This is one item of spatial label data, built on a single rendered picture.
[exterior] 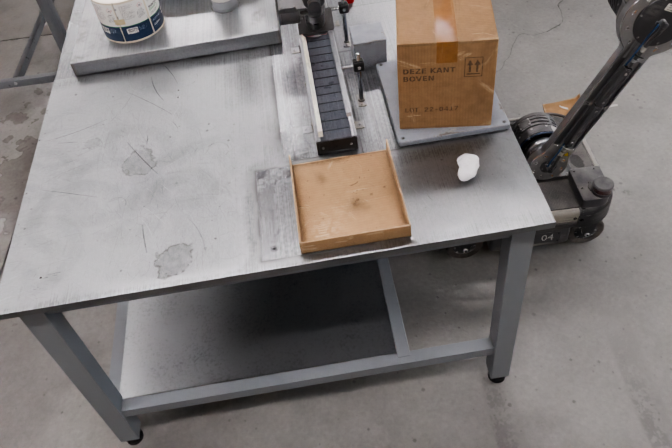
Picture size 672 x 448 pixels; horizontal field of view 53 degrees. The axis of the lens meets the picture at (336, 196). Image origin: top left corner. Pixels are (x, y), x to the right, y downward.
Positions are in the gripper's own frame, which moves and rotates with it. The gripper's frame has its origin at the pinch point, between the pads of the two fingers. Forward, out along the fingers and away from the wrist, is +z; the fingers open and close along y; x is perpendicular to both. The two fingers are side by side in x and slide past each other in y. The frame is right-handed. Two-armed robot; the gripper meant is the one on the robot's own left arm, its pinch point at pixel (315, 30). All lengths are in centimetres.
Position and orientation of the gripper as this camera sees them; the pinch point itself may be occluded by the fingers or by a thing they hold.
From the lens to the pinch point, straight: 205.6
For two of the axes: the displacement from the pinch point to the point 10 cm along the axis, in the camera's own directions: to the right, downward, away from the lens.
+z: -0.1, 0.8, 10.0
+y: -9.9, 1.5, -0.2
